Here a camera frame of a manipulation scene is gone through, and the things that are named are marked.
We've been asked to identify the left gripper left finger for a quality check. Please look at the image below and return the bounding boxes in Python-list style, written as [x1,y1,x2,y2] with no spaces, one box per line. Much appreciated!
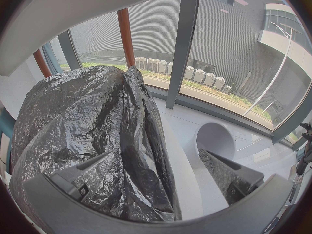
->
[49,150,122,202]

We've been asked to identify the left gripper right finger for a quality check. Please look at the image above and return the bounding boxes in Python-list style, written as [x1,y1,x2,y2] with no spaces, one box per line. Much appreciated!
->
[198,148,265,206]

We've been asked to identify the black plastic bag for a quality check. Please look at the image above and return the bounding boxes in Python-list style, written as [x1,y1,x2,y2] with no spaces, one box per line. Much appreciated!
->
[9,65,183,233]

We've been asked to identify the white trash bin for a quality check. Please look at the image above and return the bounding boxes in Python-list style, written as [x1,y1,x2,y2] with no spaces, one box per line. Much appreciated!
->
[194,122,237,168]

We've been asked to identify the blue-green curtain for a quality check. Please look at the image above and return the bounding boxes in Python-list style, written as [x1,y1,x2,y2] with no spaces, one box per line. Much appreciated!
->
[42,42,63,75]

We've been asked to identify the window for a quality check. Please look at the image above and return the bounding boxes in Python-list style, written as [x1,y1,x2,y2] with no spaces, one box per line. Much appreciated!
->
[43,0,312,153]

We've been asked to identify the white chair with wooden legs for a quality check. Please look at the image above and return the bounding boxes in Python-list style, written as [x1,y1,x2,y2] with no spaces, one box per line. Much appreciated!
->
[0,0,229,219]

